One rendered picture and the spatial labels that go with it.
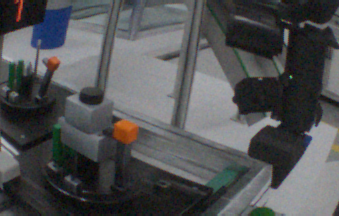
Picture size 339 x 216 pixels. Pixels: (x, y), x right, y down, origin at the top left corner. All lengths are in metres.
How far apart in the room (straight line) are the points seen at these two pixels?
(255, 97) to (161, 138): 0.32
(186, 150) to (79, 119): 0.28
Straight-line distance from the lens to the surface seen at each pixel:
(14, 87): 0.83
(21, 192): 0.55
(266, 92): 0.50
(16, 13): 0.51
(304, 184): 0.93
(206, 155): 0.75
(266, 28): 0.47
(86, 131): 0.53
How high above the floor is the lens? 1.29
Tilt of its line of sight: 22 degrees down
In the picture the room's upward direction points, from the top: 10 degrees clockwise
